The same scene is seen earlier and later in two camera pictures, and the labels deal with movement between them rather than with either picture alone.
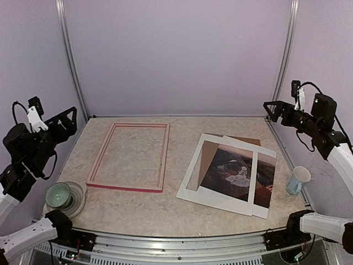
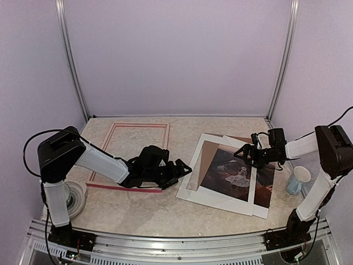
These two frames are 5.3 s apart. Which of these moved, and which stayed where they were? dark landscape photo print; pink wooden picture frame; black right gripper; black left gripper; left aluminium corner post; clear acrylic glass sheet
Moved: black right gripper; black left gripper
Stayed: dark landscape photo print; left aluminium corner post; pink wooden picture frame; clear acrylic glass sheet
